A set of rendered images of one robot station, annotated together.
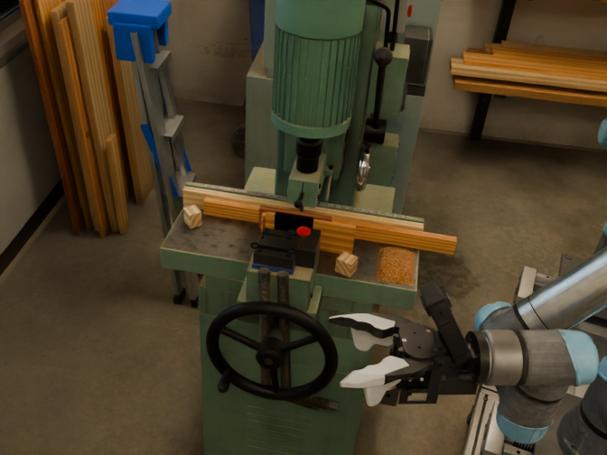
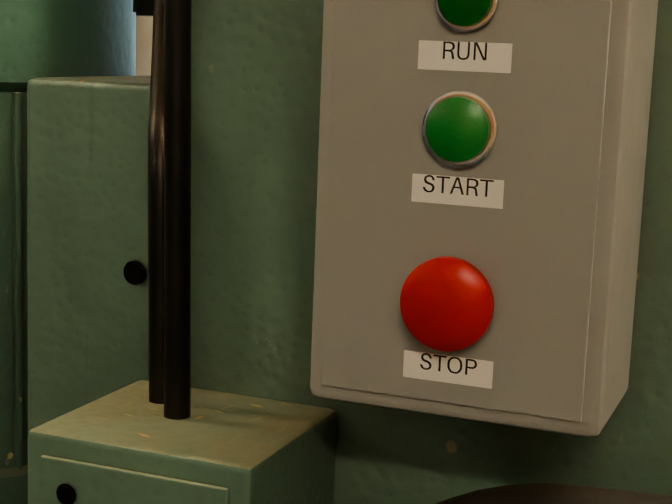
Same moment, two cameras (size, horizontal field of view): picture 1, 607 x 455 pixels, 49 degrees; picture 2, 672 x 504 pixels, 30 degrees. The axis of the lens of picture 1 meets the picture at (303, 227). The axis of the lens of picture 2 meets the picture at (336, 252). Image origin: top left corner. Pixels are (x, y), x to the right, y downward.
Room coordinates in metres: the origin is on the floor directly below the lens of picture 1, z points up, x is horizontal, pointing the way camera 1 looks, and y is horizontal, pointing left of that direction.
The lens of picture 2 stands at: (1.66, -0.60, 1.44)
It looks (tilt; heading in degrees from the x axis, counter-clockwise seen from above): 9 degrees down; 104
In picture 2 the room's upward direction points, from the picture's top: 2 degrees clockwise
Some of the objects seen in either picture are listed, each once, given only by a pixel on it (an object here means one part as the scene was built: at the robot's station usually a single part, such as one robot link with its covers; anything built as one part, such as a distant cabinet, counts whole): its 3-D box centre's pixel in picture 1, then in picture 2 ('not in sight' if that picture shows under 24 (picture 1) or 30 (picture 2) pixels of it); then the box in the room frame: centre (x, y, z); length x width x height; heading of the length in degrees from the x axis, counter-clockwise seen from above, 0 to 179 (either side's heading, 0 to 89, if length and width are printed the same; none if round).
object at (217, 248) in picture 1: (289, 263); not in sight; (1.21, 0.03, 0.87); 0.61 x 0.30 x 0.06; 83
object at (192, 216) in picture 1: (192, 216); not in sight; (1.29, 0.27, 0.92); 0.04 x 0.03 x 0.04; 35
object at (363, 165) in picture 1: (363, 167); not in sight; (1.42, -0.14, 1.02); 0.12 x 0.03 x 0.12; 173
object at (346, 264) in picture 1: (346, 264); not in sight; (1.16, -0.10, 0.92); 0.04 x 0.03 x 0.04; 61
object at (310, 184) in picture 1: (307, 181); not in sight; (1.33, 0.00, 1.03); 0.14 x 0.07 x 0.09; 173
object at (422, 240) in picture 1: (327, 225); not in sight; (1.30, -0.06, 0.92); 0.62 x 0.02 x 0.04; 83
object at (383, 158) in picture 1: (378, 158); not in sight; (1.47, -0.18, 1.02); 0.09 x 0.07 x 0.12; 83
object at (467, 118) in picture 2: not in sight; (457, 129); (1.61, -0.21, 1.42); 0.02 x 0.01 x 0.02; 173
